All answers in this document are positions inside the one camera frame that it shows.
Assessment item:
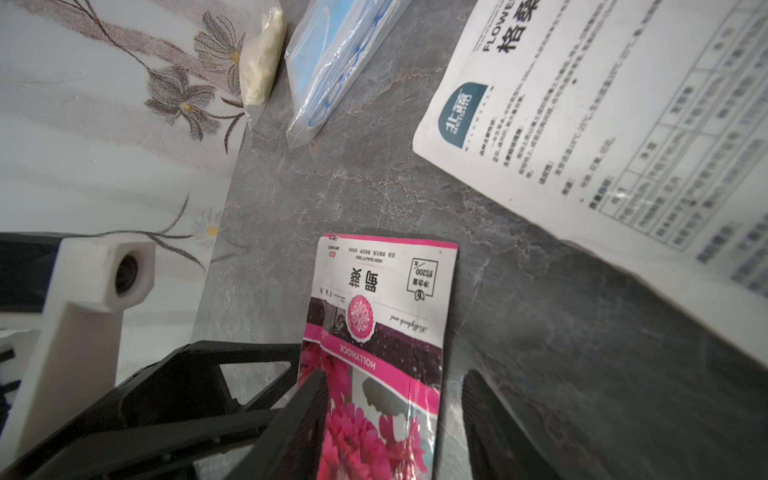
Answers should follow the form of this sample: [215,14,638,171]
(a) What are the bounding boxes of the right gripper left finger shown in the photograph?
[227,371,329,479]

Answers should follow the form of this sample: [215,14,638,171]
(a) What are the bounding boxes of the white back-side seed packet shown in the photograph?
[413,0,767,363]

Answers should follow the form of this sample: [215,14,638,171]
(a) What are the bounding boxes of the hollyhock seed packet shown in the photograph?
[298,234,458,479]

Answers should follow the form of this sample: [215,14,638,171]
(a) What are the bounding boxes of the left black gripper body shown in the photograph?
[1,341,300,479]

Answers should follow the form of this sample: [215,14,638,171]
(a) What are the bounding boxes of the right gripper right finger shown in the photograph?
[461,370,560,480]

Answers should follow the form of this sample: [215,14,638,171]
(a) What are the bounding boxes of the bagged blue face masks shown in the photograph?
[284,0,410,149]

